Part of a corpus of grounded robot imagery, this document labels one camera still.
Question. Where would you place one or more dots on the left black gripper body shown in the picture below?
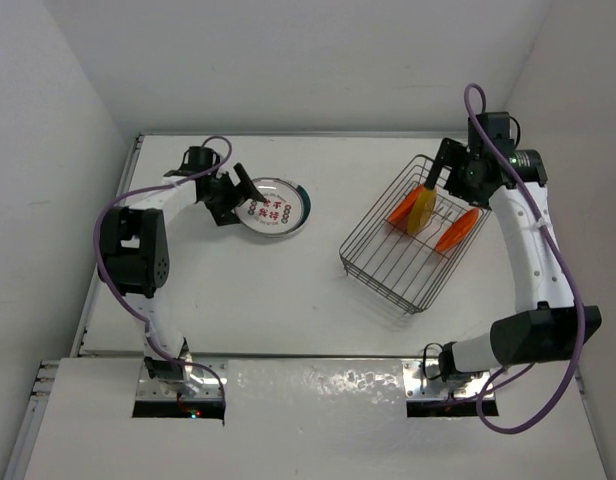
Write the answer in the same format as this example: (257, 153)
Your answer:
(223, 197)

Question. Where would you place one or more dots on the white plate red characters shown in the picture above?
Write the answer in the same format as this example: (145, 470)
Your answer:
(282, 203)

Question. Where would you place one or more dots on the green rimmed white plate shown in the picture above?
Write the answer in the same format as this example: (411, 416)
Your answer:
(306, 204)
(276, 230)

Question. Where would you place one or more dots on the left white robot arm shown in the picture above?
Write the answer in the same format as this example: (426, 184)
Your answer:
(132, 254)

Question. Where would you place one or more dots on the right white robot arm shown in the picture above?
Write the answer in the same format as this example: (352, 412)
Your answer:
(545, 323)

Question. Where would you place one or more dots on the near orange plate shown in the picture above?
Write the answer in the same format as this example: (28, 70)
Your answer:
(458, 231)

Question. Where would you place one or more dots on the orange plate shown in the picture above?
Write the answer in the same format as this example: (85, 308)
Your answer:
(458, 231)
(404, 208)

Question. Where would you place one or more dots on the yellow plate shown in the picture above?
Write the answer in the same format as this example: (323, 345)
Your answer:
(422, 210)

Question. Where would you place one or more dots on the far orange plate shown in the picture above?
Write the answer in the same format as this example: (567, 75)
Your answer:
(404, 208)

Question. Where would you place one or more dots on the wire dish rack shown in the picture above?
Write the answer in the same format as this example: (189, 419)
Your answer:
(407, 270)

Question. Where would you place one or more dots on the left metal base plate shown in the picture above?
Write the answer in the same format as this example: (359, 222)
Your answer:
(198, 384)

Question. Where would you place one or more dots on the metal base plate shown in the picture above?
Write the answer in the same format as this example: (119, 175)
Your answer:
(422, 382)
(198, 384)

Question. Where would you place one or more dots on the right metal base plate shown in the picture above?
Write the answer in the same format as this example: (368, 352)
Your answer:
(422, 382)

